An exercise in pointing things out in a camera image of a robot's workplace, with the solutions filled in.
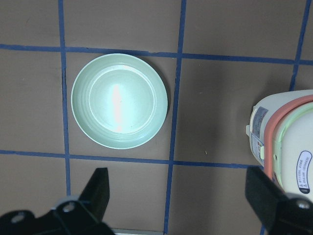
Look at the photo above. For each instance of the white orange rice cooker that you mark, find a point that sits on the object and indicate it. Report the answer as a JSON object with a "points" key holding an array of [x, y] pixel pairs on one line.
{"points": [[280, 134]]}

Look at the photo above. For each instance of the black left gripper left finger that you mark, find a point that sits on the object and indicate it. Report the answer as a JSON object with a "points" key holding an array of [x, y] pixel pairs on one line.
{"points": [[82, 216]]}

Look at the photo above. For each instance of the light green plate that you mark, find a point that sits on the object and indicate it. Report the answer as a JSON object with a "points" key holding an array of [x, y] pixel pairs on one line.
{"points": [[119, 101]]}

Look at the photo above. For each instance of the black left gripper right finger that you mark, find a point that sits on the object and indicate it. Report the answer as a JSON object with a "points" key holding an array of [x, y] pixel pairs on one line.
{"points": [[280, 213]]}

